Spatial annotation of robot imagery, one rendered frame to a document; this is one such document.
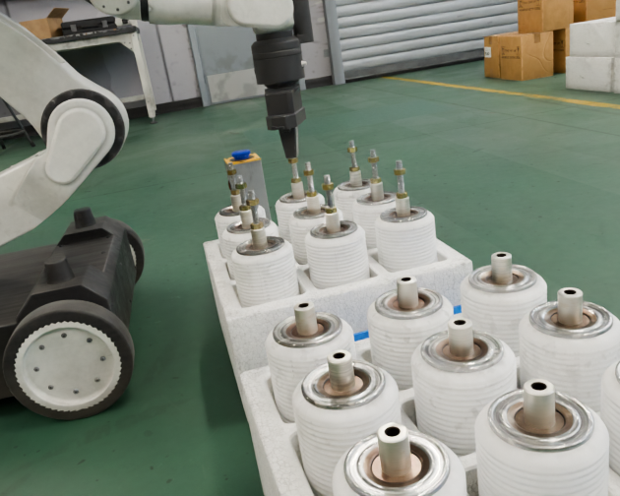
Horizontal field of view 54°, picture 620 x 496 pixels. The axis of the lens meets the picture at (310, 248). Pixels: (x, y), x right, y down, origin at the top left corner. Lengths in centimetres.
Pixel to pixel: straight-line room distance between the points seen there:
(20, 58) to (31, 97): 7
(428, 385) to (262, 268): 40
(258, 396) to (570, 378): 32
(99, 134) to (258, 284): 42
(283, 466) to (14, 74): 85
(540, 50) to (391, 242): 379
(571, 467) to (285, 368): 29
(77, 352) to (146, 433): 18
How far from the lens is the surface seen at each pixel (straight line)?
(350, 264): 93
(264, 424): 65
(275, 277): 91
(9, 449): 112
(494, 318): 71
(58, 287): 110
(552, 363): 63
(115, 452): 101
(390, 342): 67
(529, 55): 464
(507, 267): 72
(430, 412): 59
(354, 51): 619
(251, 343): 91
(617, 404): 55
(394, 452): 45
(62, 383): 110
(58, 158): 116
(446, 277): 97
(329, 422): 53
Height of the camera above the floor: 55
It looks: 20 degrees down
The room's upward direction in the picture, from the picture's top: 9 degrees counter-clockwise
